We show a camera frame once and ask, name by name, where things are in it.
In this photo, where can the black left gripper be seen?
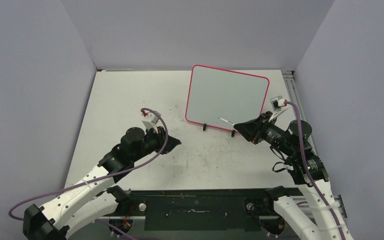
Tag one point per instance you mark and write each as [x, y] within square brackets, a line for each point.
[160, 136]

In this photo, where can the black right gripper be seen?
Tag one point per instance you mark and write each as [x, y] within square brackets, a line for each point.
[248, 128]

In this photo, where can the pink framed whiteboard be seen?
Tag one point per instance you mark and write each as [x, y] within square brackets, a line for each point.
[233, 95]

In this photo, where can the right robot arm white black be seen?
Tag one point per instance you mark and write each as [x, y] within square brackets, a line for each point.
[308, 174]

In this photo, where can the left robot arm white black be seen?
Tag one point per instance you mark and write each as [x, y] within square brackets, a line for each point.
[97, 193]

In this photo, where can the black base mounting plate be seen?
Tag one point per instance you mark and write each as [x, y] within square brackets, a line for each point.
[200, 210]

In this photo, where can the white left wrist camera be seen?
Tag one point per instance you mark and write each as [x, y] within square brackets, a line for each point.
[150, 121]

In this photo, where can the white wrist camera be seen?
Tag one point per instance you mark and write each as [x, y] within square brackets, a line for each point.
[150, 121]
[279, 107]

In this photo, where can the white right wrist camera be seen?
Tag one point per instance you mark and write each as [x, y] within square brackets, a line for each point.
[279, 107]

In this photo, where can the aluminium right side rail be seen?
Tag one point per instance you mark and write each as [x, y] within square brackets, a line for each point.
[298, 96]

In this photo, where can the aluminium front frame rail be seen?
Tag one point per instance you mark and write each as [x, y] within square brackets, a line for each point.
[329, 201]

